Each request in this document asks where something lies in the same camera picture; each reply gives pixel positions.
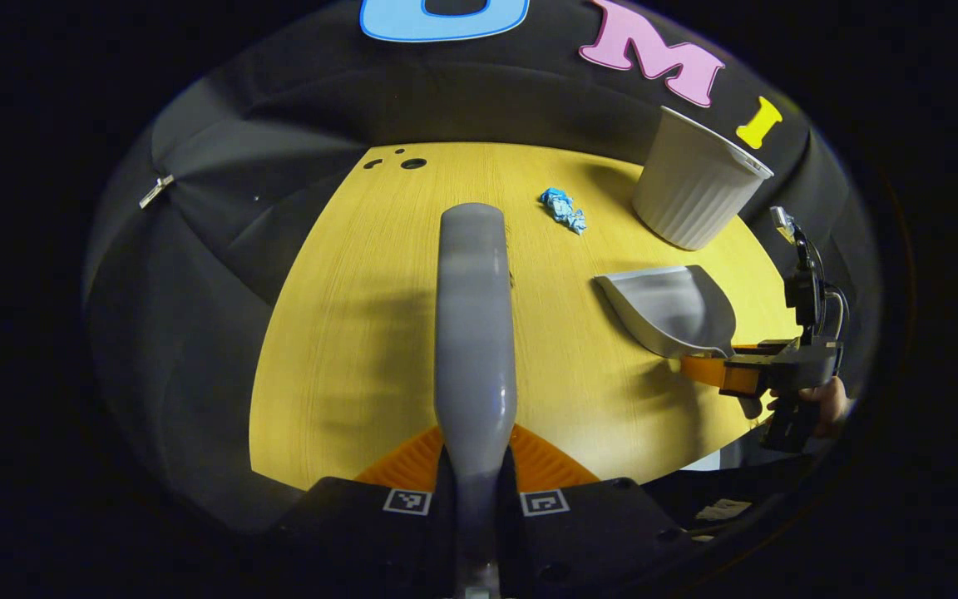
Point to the black backdrop cloth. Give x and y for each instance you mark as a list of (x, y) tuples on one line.
[(279, 100)]

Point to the yellow wooden desktop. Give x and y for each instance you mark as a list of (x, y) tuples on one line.
[(362, 333)]

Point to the silver metal clip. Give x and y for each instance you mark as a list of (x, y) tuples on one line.
[(155, 191)]

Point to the white paper scrap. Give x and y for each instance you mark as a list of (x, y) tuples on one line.
[(722, 509)]

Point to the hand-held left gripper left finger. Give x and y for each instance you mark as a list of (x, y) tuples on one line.
[(346, 532)]

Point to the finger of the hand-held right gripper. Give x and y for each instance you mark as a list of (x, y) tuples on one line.
[(758, 347), (708, 368)]

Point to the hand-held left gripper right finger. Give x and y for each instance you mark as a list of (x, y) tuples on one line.
[(604, 524)]

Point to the grey ribbed garbage bin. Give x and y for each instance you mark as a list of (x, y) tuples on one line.
[(687, 191)]

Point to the grey plastic dustpan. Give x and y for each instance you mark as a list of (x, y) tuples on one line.
[(678, 312)]

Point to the blue paper trash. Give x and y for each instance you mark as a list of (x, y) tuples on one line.
[(564, 208)]

